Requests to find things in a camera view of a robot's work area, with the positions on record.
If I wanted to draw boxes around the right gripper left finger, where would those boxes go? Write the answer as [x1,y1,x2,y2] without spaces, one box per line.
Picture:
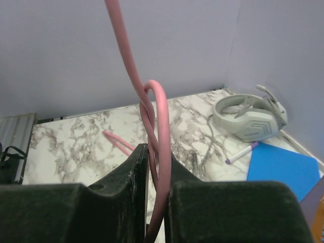
[1,144,148,242]

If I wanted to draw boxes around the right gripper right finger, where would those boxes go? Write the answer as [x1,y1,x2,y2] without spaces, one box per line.
[165,158,313,242]

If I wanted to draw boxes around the pink headphone cable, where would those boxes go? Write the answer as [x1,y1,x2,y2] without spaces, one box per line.
[102,0,170,243]

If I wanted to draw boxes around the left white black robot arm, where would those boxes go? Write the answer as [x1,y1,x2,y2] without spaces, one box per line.
[1,144,27,185]

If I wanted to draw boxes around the grey white headphones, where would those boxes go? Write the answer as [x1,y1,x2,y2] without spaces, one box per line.
[213,85,288,142]

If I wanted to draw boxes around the white purple pen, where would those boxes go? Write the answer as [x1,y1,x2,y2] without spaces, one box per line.
[225,142,259,165]

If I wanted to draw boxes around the blue notebook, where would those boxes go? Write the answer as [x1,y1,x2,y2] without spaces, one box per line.
[247,143,320,202]

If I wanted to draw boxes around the wooden three-tier rack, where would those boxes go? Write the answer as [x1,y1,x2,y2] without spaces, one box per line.
[300,177,323,242]

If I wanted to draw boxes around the grey headphone cable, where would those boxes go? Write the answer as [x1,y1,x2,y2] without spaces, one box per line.
[192,115,216,175]

